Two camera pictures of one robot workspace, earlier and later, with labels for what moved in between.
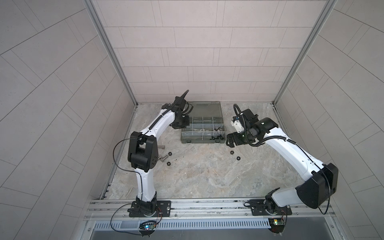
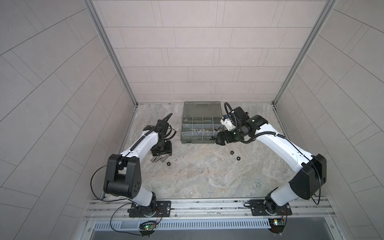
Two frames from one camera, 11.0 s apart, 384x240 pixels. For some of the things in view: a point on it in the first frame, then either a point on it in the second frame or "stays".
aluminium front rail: x=117 y=209 stays
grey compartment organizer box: x=206 y=125 stays
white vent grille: x=183 y=224 stays
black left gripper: x=186 y=124 → x=168 y=149
